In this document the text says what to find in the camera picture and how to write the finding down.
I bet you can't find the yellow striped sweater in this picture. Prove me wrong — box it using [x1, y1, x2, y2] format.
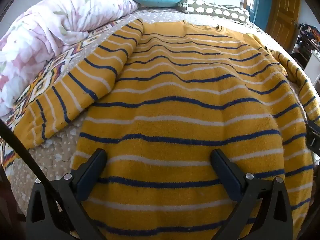
[15, 19, 320, 240]

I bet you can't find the black cable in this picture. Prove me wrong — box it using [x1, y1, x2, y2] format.
[0, 119, 63, 205]

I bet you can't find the beige dotted quilted bedspread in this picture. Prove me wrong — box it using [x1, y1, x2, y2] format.
[0, 6, 320, 220]

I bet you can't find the pink floral duvet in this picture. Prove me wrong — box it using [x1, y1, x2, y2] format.
[0, 0, 139, 117]

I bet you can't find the wooden door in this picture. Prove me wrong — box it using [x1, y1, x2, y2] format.
[265, 0, 302, 39]

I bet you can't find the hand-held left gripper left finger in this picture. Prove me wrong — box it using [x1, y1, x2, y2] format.
[25, 149, 108, 240]

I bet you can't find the colourful zigzag patterned blanket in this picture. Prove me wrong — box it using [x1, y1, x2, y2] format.
[0, 17, 125, 178]

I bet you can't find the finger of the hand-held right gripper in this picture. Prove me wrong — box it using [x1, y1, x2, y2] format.
[305, 120, 320, 156]

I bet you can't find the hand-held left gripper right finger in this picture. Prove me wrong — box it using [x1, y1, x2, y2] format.
[210, 149, 293, 240]

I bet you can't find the olive patterned pillow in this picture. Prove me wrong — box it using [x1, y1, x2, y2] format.
[178, 0, 250, 25]

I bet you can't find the cluttered shelf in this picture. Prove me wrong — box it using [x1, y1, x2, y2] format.
[290, 24, 320, 65]

